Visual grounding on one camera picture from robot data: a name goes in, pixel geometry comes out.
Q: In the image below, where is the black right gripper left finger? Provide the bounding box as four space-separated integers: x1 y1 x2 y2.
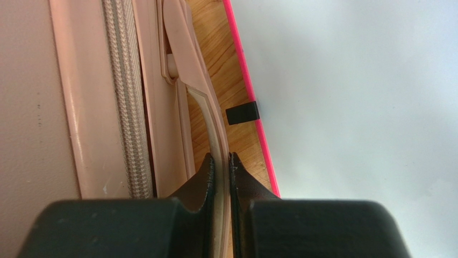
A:
19 154 216 257

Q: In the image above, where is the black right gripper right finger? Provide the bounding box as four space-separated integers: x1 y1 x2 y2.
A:
229 153 409 257

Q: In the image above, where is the pink suitcase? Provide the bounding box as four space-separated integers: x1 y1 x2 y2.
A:
1 1 230 257

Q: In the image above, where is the white board pink edge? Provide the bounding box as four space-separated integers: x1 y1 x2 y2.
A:
225 1 457 257

